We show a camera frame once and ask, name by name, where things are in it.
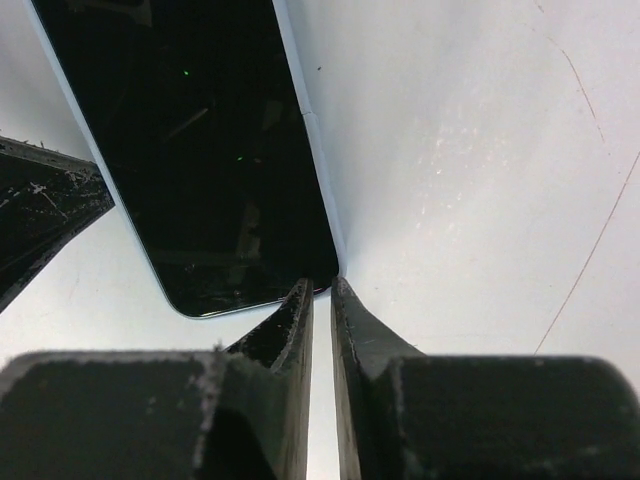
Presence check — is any translucent blue phone case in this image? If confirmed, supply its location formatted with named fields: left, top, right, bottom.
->
left=23, top=0, right=349, bottom=319

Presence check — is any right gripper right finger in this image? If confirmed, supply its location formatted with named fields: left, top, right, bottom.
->
left=331, top=278, right=639, bottom=479

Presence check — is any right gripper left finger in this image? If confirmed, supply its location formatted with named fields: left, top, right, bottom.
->
left=1, top=280, right=313, bottom=479

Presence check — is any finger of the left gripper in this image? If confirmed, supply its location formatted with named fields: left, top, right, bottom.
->
left=0, top=137, right=114, bottom=309

